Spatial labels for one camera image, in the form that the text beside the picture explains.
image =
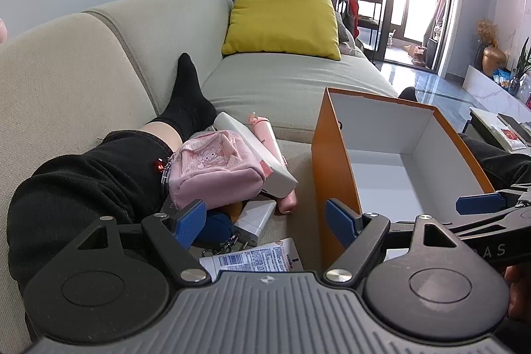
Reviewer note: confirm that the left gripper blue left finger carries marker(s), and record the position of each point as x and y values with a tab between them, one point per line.
188	222

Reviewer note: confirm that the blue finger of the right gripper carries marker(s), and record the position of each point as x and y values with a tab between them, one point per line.
480	204

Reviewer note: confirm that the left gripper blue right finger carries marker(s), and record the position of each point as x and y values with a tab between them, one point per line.
343	222

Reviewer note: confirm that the pink selfie stick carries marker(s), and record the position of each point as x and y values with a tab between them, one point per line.
263	130

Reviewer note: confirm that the pink pouch bag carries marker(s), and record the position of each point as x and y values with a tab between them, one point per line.
215	167

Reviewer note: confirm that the white power bank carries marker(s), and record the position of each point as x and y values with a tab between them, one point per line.
253	219

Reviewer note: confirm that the white tube with blue print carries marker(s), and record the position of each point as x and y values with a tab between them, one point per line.
280	256

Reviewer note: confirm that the orange cardboard box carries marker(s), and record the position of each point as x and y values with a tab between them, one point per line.
388	156

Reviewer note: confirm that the coffee table with books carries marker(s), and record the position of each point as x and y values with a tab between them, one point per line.
491	129

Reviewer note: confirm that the person left leg black sock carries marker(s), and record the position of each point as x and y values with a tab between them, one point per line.
117	178

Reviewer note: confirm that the brown vase with dried plant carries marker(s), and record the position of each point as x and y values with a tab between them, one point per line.
493	56

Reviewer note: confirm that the beige fabric sofa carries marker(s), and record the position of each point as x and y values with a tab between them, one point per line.
69	82

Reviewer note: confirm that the yellow cushion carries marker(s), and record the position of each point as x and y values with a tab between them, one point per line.
300	27

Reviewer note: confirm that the black metal shelf rack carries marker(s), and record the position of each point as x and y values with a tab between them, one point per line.
363	20

